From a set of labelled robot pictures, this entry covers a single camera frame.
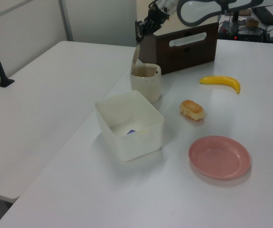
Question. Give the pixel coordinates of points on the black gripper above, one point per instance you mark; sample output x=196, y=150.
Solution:
x=157, y=15

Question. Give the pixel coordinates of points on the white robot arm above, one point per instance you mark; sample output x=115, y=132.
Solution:
x=198, y=9

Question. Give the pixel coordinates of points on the dark brown storage box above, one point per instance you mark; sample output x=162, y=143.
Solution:
x=186, y=57

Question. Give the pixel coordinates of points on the cream mug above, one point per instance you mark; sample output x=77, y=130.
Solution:
x=145, y=88

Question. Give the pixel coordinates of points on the black upright stand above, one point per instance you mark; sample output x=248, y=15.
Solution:
x=236, y=16

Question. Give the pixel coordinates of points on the yellow banana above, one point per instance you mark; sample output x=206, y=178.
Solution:
x=221, y=80

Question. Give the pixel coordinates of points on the golden bread loaf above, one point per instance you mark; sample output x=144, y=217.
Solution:
x=192, y=110

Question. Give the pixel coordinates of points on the black electronic equipment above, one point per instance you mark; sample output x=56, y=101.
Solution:
x=247, y=33

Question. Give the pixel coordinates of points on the small cardboard box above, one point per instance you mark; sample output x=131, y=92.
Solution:
x=252, y=22

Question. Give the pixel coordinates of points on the black laptop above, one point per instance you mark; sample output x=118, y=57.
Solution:
x=266, y=16

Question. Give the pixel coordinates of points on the white plastic storage container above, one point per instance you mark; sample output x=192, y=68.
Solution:
x=136, y=147

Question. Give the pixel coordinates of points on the pink plastic plate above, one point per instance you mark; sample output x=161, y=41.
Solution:
x=219, y=158

